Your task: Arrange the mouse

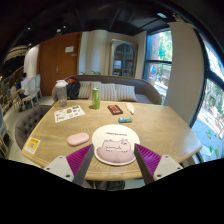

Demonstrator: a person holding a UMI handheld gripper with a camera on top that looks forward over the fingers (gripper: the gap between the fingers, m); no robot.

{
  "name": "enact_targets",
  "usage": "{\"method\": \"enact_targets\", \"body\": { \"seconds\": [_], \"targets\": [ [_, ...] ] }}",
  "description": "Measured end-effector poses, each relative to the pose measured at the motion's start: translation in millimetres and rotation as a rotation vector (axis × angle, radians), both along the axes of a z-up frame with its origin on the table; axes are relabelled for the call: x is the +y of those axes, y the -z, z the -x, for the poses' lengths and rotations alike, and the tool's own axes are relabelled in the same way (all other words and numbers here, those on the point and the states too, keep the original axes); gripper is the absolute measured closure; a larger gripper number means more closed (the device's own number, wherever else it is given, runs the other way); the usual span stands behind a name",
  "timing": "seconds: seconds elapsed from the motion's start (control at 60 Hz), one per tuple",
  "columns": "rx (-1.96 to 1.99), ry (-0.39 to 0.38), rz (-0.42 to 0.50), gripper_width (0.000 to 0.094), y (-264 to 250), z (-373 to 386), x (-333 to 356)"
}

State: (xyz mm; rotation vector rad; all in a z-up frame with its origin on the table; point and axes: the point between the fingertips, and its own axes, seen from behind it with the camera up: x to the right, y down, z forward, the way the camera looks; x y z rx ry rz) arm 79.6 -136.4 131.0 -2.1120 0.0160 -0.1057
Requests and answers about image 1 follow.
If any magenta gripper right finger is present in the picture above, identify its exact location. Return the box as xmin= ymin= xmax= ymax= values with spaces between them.
xmin=133 ymin=143 xmax=184 ymax=185

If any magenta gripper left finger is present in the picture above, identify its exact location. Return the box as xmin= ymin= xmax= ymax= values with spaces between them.
xmin=43 ymin=143 xmax=95 ymax=187

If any pink computer mouse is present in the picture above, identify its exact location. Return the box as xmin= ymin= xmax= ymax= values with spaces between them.
xmin=67 ymin=133 xmax=89 ymax=146

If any white cartoon mouse pad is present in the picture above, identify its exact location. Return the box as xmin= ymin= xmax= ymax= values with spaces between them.
xmin=92 ymin=124 xmax=140 ymax=166

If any yellow QR code sticker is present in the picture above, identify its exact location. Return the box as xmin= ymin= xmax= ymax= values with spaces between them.
xmin=25 ymin=137 xmax=40 ymax=155

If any teal small pack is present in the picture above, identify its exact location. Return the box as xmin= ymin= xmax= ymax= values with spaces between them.
xmin=118 ymin=118 xmax=133 ymax=123

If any white sticker sheet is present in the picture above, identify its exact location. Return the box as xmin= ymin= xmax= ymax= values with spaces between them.
xmin=54 ymin=106 xmax=85 ymax=123

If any white crumpled wrapper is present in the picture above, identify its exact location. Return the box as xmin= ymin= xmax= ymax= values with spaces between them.
xmin=126 ymin=103 xmax=135 ymax=115

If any black red small box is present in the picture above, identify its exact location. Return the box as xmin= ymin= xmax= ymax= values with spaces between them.
xmin=108 ymin=105 xmax=123 ymax=115

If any grey tufted chair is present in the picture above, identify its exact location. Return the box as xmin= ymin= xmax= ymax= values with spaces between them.
xmin=15 ymin=105 xmax=51 ymax=149

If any striped cushion left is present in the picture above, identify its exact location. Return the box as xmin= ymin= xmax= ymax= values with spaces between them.
xmin=78 ymin=81 xmax=91 ymax=99

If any striped cushion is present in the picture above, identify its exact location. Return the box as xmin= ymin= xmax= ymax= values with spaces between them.
xmin=91 ymin=82 xmax=118 ymax=101
xmin=116 ymin=84 xmax=137 ymax=102
xmin=78 ymin=81 xmax=91 ymax=99

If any green drink can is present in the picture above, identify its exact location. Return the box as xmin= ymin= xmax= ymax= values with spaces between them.
xmin=92 ymin=88 xmax=100 ymax=109

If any grey brown sofa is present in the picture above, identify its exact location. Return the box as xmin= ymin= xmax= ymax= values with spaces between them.
xmin=51 ymin=74 xmax=163 ymax=106

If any striped cushion right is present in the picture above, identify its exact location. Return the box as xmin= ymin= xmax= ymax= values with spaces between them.
xmin=116 ymin=84 xmax=137 ymax=102

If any striped cushion middle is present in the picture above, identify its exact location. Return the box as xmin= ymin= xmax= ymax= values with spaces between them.
xmin=91 ymin=82 xmax=118 ymax=101

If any black backpack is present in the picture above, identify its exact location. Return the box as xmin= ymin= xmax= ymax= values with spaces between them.
xmin=66 ymin=78 xmax=80 ymax=100

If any white chair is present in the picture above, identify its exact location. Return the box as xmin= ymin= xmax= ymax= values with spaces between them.
xmin=22 ymin=78 xmax=38 ymax=105

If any seated person in white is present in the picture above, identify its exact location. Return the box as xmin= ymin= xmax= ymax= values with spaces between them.
xmin=19 ymin=72 xmax=30 ymax=99

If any wooden door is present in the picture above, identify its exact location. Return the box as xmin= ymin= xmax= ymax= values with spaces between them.
xmin=38 ymin=32 xmax=82 ymax=96

